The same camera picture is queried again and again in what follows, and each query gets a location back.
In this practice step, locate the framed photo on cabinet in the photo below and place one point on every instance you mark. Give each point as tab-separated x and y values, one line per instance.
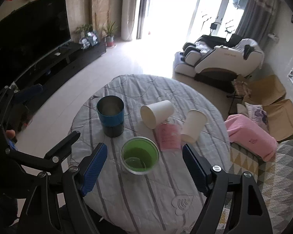
93	38

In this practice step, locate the pink folded towel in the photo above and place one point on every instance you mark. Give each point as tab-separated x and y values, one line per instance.
244	132

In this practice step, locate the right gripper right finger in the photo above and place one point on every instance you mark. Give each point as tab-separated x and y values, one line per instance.
248	212

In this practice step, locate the white massage chair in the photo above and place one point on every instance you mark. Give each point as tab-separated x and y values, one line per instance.
215	56

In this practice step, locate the potted plant red pot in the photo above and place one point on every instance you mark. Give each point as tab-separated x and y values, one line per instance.
109	30

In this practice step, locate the blue black metal cup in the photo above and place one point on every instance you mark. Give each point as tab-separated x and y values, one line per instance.
111	114

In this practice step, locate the green leafy plant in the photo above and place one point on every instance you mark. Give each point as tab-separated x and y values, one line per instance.
83	30

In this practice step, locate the white standing air conditioner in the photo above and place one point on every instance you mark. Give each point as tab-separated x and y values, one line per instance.
128	19

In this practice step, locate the white paper cup leaning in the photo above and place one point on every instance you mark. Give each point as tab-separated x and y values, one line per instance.
193	125

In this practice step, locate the green pink lined jar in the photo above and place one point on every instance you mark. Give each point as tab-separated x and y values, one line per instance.
139	155

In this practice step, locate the patterned triangle rug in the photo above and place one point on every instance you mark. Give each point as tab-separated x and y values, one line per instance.
274	179

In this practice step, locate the white paper cup lying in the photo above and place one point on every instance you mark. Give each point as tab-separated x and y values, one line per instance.
154	114

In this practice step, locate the pink sticky note paper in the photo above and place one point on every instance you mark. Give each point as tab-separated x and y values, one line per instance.
168	136

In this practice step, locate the folding stool wicker top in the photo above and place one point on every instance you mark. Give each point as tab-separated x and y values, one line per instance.
241	90

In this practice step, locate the black TV cabinet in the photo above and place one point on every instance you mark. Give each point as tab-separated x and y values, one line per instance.
48	75

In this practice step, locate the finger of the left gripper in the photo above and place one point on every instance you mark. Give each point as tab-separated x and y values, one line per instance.
5	112
51	161

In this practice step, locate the grey curtain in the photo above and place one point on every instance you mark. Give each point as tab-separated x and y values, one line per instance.
258	19

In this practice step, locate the black television screen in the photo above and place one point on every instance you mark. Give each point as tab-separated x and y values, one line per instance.
29	34

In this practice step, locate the purple floral pillow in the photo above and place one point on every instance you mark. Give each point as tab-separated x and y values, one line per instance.
254	112

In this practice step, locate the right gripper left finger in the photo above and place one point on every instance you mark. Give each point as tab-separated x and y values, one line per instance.
61	208

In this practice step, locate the tan floor cushion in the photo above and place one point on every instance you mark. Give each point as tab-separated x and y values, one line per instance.
280	119
265	91

